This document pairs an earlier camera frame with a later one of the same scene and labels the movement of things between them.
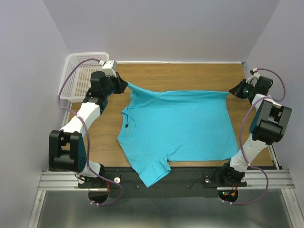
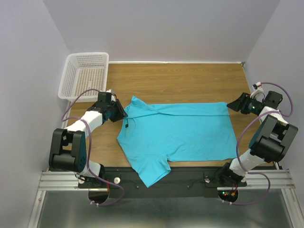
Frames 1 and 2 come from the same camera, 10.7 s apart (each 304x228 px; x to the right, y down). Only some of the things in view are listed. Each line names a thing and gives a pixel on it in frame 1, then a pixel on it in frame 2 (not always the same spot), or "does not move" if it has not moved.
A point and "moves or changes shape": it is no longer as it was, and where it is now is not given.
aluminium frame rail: x=278 y=180 does not move
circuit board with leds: x=230 y=195 does not move
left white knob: x=117 y=180 does not move
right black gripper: x=236 y=90 to x=240 y=104
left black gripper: x=121 y=84 to x=121 y=111
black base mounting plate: x=186 y=183 does not move
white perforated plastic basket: x=75 y=81 does not move
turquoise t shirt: x=158 y=128 moves or changes shape
